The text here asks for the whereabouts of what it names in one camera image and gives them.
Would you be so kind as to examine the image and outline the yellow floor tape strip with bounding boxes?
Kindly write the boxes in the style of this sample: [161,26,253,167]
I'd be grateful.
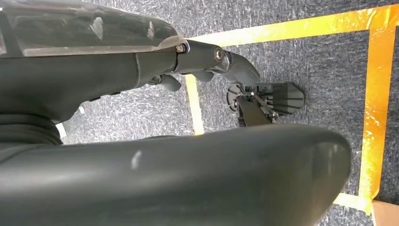
[184,74,205,136]
[333,192,373,213]
[187,3,399,48]
[358,27,397,216]

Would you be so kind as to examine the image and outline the black robot foot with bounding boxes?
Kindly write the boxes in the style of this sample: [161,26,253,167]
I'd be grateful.
[226,82,306,117]

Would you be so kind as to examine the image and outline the black robot lower leg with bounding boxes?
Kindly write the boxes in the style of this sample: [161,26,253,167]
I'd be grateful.
[235,94,279,128]

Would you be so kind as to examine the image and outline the ribbed grey left arm sleeve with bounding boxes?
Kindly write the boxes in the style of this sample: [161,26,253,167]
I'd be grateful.
[0,113,64,148]

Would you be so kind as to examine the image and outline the white paper piece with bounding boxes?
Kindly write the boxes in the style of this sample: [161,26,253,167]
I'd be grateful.
[55,122,68,140]

